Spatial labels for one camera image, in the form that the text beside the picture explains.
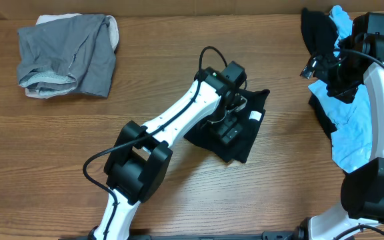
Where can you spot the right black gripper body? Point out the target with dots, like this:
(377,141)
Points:
(343,76)

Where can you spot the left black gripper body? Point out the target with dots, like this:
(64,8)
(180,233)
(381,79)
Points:
(221,127)

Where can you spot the black t-shirt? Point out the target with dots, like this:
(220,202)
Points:
(250,117)

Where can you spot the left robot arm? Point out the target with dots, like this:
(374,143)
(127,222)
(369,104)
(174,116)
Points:
(138,162)

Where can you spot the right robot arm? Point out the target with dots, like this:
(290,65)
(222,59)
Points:
(362,192)

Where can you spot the light blue t-shirt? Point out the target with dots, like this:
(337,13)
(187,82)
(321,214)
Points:
(352,133)

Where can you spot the white garment under grey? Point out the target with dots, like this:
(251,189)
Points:
(113,30)

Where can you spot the folded grey shirt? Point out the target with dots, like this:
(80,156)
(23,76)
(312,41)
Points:
(66,56)

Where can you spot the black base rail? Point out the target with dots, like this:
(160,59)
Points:
(267,235)

